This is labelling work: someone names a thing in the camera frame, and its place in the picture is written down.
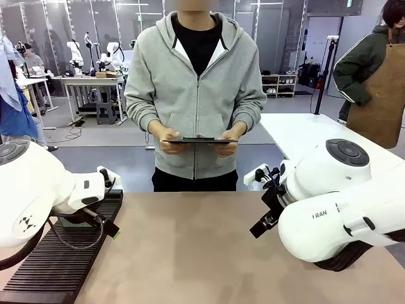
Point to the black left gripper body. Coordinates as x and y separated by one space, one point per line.
76 214

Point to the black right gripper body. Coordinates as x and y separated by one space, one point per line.
274 201

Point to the black clipboard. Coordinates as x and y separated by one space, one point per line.
202 140

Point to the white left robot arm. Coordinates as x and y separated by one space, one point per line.
34 190

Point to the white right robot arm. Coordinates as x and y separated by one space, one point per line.
332 196

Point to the person's right forearm grey sleeve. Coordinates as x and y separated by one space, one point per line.
139 114

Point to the person's left forearm grey sleeve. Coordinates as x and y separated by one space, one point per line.
254 111

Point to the black slotted PCB rack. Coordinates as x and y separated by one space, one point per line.
63 263

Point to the person's left hand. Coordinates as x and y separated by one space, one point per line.
228 149

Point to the person's right hand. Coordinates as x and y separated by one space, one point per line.
167 146

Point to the white rounded table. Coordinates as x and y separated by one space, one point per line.
300 133

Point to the black step stool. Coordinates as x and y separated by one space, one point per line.
104 113

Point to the wooden shelf unit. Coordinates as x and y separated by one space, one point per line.
280 85

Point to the white background desk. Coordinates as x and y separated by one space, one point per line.
33 95

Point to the black bags pile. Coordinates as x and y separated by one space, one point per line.
308 75

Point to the person in grey hoodie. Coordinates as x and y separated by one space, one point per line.
196 95

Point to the grey background workbench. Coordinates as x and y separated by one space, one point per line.
91 82

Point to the black tripod pole white head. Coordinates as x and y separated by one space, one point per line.
324 76

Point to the person in blue shirt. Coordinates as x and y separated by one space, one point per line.
14 95

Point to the cardboard box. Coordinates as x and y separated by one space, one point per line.
107 74

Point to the person in brown apron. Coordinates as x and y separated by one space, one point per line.
376 82

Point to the seated person in grey shirt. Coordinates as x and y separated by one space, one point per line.
31 61

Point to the small white background robot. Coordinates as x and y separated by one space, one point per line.
75 55

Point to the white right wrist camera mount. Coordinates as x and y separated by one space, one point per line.
254 175

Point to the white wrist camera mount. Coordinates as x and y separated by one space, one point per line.
254 175
110 180

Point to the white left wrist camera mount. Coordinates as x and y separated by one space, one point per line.
110 180

